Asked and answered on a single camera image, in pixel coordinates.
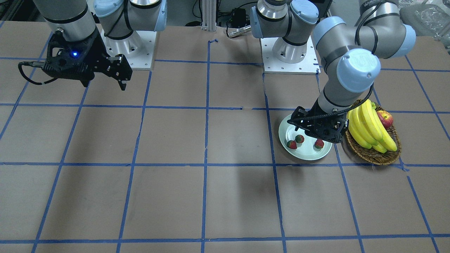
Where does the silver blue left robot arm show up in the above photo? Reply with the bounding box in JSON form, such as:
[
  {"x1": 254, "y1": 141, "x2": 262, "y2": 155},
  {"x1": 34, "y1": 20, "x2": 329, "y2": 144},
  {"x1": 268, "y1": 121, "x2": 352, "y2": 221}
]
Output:
[{"x1": 250, "y1": 0, "x2": 416, "y2": 143}]

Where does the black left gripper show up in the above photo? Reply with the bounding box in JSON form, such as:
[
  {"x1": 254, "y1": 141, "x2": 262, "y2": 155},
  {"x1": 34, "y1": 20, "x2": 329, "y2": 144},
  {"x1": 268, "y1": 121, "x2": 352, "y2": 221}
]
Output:
[{"x1": 290, "y1": 101, "x2": 349, "y2": 144}]

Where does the red strawberry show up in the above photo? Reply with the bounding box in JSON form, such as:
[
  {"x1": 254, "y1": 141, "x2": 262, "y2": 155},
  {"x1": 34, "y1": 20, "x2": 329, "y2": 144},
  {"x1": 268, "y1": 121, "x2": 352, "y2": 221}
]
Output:
[
  {"x1": 295, "y1": 134, "x2": 305, "y2": 144},
  {"x1": 314, "y1": 139, "x2": 324, "y2": 149},
  {"x1": 286, "y1": 140, "x2": 297, "y2": 150}
]

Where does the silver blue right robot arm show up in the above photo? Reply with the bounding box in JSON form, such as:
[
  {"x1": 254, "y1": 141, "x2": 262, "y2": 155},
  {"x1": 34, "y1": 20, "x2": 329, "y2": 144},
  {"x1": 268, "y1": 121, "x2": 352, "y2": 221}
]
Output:
[{"x1": 30, "y1": 0, "x2": 168, "y2": 91}]

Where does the aluminium frame post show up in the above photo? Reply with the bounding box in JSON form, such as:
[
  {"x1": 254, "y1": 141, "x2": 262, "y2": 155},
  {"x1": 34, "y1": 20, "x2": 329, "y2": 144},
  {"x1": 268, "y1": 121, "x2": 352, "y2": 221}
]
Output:
[{"x1": 199, "y1": 0, "x2": 218, "y2": 33}]

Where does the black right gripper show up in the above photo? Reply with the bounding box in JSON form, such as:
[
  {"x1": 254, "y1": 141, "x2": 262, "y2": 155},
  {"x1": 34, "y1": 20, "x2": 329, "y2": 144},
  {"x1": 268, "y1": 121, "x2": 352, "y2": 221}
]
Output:
[{"x1": 42, "y1": 28, "x2": 133, "y2": 91}]

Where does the red yellow apple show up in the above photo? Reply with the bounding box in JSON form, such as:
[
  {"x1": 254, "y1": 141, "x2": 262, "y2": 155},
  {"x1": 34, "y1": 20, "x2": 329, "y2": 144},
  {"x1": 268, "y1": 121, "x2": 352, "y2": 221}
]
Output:
[{"x1": 376, "y1": 110, "x2": 394, "y2": 130}]

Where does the brown wicker basket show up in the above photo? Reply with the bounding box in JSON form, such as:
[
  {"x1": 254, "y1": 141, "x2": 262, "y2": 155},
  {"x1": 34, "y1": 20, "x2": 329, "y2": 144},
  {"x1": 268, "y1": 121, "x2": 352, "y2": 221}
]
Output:
[{"x1": 346, "y1": 99, "x2": 401, "y2": 165}]

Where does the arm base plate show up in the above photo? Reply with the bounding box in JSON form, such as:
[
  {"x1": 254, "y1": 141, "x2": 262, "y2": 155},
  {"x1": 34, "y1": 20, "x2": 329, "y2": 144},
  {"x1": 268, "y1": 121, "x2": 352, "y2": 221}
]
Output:
[
  {"x1": 260, "y1": 37, "x2": 321, "y2": 75},
  {"x1": 101, "y1": 30, "x2": 159, "y2": 70}
]

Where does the yellow banana bunch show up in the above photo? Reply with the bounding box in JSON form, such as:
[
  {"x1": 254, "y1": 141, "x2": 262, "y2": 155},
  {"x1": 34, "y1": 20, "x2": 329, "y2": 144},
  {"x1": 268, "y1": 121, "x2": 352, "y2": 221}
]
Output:
[{"x1": 347, "y1": 99, "x2": 400, "y2": 154}]

